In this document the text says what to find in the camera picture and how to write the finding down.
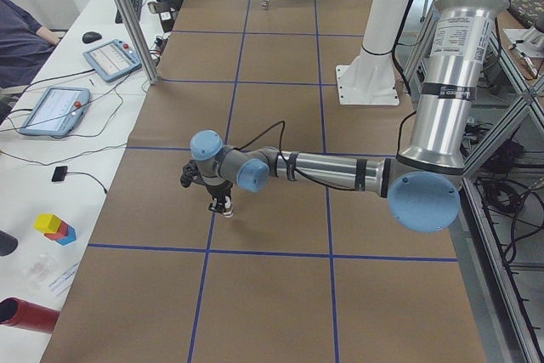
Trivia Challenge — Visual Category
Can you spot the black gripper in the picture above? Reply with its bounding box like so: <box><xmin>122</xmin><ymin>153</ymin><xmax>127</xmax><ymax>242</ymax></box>
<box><xmin>206</xmin><ymin>183</ymin><xmax>233</xmax><ymax>213</ymax></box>

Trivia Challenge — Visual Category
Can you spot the white PPR pipe fitting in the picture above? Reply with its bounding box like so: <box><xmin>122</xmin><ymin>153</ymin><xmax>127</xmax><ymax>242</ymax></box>
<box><xmin>223</xmin><ymin>197</ymin><xmax>234</xmax><ymax>218</ymax></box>

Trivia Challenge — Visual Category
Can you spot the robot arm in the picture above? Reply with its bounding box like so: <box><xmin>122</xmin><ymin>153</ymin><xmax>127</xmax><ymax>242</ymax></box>
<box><xmin>180</xmin><ymin>0</ymin><xmax>511</xmax><ymax>233</ymax></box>

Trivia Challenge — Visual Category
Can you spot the brown paper table mat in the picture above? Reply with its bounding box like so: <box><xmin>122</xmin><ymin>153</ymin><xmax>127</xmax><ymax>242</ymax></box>
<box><xmin>43</xmin><ymin>0</ymin><xmax>486</xmax><ymax>362</ymax></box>

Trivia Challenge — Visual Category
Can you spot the blue wooden block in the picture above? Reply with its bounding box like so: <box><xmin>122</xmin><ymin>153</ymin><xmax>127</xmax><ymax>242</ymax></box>
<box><xmin>56</xmin><ymin>226</ymin><xmax>77</xmax><ymax>246</ymax></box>

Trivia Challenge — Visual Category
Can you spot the red wooden block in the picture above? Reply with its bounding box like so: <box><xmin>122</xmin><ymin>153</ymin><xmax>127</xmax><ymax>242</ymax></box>
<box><xmin>44</xmin><ymin>221</ymin><xmax>69</xmax><ymax>241</ymax></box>

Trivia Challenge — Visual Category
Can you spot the small black puck device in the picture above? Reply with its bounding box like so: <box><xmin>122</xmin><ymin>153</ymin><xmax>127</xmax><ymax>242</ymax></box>
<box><xmin>51</xmin><ymin>166</ymin><xmax>68</xmax><ymax>183</ymax></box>

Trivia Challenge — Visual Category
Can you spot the far teach pendant tablet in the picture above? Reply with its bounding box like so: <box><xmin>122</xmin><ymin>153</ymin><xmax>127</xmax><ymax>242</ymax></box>
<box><xmin>82</xmin><ymin>39</ymin><xmax>142</xmax><ymax>82</ymax></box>

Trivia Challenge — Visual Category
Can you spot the teach pendant tablet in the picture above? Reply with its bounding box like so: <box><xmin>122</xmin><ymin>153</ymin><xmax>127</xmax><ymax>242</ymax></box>
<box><xmin>82</xmin><ymin>39</ymin><xmax>142</xmax><ymax>82</ymax></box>
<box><xmin>19</xmin><ymin>87</ymin><xmax>91</xmax><ymax>137</ymax></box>

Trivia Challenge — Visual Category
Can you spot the yellow wooden block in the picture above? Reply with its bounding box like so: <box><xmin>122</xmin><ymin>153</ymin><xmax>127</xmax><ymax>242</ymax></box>
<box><xmin>34</xmin><ymin>213</ymin><xmax>61</xmax><ymax>234</ymax></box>

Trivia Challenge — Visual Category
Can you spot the near teach pendant tablet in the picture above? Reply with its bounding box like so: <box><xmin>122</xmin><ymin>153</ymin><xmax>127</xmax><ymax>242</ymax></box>
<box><xmin>19</xmin><ymin>87</ymin><xmax>91</xmax><ymax>137</ymax></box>

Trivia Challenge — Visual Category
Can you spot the black computer mouse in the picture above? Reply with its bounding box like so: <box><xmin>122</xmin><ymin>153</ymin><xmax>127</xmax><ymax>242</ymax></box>
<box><xmin>82</xmin><ymin>31</ymin><xmax>102</xmax><ymax>44</ymax></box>

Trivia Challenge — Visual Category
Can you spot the black cylinder object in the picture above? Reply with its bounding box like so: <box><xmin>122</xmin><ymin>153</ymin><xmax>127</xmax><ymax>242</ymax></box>
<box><xmin>0</xmin><ymin>230</ymin><xmax>19</xmax><ymax>257</ymax></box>

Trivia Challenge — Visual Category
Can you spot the red cylinder tube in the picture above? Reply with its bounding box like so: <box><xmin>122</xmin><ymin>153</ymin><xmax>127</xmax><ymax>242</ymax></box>
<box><xmin>1</xmin><ymin>298</ymin><xmax>60</xmax><ymax>334</ymax></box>

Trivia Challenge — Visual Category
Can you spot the seated person in blue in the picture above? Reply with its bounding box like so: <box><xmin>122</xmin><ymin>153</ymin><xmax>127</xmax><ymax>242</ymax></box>
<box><xmin>1</xmin><ymin>0</ymin><xmax>60</xmax><ymax>88</ymax></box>

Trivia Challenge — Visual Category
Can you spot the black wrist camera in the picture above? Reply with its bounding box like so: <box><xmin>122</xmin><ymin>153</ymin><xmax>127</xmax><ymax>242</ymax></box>
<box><xmin>180</xmin><ymin>160</ymin><xmax>203</xmax><ymax>188</ymax></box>

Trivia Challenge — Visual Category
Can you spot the white camera pole with base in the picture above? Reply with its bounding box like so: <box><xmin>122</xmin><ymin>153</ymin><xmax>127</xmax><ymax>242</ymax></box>
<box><xmin>336</xmin><ymin>0</ymin><xmax>410</xmax><ymax>106</ymax></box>

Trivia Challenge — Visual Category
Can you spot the aluminium frame post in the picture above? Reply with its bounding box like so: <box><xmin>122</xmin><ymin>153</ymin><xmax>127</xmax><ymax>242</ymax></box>
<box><xmin>114</xmin><ymin>0</ymin><xmax>158</xmax><ymax>85</ymax></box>

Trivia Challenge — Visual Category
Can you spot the aluminium frame rack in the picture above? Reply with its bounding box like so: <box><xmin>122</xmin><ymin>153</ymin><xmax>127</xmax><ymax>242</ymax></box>
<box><xmin>409</xmin><ymin>4</ymin><xmax>543</xmax><ymax>362</ymax></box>

